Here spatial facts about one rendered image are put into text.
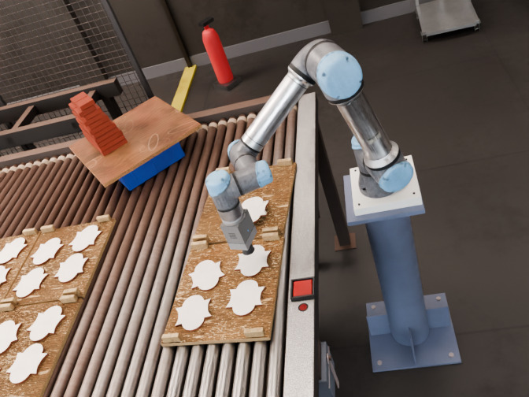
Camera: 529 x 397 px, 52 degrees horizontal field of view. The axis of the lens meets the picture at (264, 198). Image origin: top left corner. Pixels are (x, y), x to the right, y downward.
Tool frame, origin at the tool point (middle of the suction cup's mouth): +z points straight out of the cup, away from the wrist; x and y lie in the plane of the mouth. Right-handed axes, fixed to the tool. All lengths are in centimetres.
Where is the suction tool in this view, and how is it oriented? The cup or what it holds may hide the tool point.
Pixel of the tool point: (248, 250)
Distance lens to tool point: 179.9
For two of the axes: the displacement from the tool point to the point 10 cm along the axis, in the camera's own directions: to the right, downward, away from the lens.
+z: 2.9, 7.4, 6.1
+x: 8.9, 0.3, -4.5
